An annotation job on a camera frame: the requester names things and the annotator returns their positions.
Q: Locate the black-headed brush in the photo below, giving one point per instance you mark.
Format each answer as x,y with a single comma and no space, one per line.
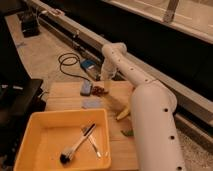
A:
68,153

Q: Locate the yellow banana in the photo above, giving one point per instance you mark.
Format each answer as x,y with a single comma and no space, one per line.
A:
125,112

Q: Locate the black chair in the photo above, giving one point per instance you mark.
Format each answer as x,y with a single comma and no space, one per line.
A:
16,106

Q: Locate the blue sponge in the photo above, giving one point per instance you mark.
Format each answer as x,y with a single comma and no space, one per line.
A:
86,88

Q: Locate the yellow plastic tray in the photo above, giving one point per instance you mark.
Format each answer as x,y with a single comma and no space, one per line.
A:
49,133

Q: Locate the blue electronic device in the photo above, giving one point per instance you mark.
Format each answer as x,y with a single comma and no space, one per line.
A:
91,69

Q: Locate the black box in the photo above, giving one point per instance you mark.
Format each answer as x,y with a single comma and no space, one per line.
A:
29,25

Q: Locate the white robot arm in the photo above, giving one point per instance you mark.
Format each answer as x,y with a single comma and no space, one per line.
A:
152,105

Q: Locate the metal fork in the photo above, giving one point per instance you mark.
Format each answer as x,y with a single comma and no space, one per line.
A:
92,142

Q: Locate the clear plastic piece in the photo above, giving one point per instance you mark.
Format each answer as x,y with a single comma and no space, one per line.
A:
91,103

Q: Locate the wooden cutting board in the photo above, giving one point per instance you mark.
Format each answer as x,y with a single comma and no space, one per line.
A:
66,96

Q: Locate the green chili pepper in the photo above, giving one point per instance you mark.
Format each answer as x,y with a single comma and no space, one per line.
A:
127,132

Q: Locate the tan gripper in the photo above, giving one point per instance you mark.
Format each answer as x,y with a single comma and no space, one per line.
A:
107,84

